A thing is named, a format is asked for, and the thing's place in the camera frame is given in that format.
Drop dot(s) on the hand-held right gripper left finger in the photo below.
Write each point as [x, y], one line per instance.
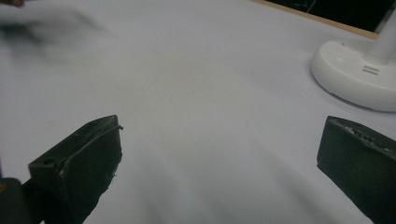
[84, 161]

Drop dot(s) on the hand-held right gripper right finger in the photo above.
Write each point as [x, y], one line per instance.
[358, 158]

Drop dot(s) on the white round lamp base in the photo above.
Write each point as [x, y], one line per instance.
[351, 71]

